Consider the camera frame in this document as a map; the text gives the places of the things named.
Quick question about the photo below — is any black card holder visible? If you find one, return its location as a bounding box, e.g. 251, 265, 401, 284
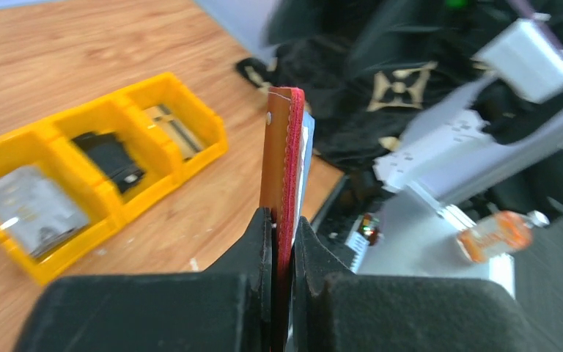
72, 132, 146, 194

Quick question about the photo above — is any silver VIP card stack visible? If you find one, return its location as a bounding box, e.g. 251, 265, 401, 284
0, 165, 90, 258

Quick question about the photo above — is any red leather card holder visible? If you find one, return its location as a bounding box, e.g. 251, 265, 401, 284
260, 87, 308, 351

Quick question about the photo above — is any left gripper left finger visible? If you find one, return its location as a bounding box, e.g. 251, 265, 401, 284
15, 208, 273, 351

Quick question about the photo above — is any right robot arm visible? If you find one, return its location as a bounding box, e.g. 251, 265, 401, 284
349, 1, 563, 216

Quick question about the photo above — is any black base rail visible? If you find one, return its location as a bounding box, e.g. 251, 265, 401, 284
311, 170, 387, 274

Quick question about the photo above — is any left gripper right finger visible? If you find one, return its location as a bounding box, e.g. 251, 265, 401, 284
292, 219, 534, 351

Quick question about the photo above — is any left yellow bin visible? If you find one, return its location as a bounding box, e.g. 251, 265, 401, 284
0, 130, 125, 285

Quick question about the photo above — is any middle yellow bin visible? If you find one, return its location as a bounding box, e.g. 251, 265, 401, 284
48, 96, 183, 223

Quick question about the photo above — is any orange plastic bottle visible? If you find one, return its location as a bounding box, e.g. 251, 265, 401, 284
456, 210, 550, 263

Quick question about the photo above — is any person in black fleece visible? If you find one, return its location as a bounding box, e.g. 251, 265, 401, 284
235, 1, 518, 171

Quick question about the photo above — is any small white scrap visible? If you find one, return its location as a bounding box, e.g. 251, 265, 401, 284
189, 257, 200, 272

